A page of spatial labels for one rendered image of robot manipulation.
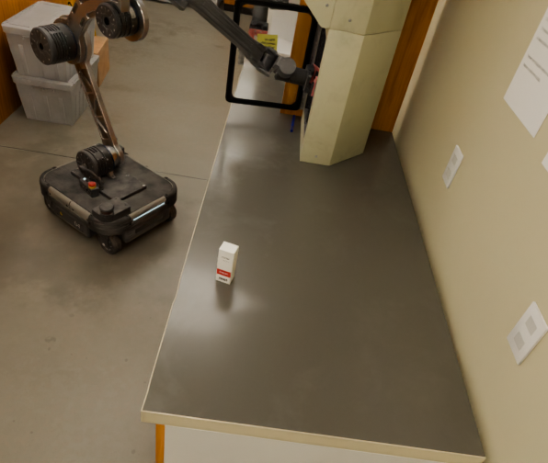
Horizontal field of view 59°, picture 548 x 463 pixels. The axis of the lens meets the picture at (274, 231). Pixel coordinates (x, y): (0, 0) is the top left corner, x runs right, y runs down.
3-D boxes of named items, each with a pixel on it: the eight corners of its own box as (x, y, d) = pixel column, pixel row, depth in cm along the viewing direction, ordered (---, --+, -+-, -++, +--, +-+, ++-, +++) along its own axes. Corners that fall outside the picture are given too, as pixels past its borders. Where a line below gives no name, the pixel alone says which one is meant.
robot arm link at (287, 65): (267, 48, 171) (255, 69, 171) (271, 38, 160) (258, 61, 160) (295, 66, 173) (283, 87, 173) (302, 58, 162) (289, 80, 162)
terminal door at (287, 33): (299, 111, 196) (321, 7, 171) (224, 102, 192) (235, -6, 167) (299, 110, 197) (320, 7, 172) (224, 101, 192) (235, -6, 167)
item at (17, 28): (101, 55, 370) (98, 10, 349) (71, 85, 323) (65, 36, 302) (46, 45, 368) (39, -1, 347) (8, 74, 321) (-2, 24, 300)
